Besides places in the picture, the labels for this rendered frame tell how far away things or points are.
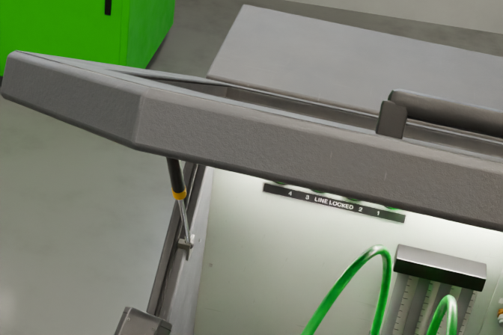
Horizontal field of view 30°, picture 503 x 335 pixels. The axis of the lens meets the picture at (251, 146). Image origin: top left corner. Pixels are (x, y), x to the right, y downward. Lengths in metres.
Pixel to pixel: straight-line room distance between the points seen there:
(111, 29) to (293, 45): 2.35
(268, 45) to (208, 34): 3.25
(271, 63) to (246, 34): 0.10
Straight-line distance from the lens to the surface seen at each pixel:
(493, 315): 1.63
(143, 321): 1.01
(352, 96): 1.49
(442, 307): 1.42
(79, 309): 3.19
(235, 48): 1.57
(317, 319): 1.23
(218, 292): 1.68
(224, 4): 5.17
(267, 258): 1.61
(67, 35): 3.99
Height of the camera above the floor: 2.24
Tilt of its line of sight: 34 degrees down
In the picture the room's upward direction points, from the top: 9 degrees clockwise
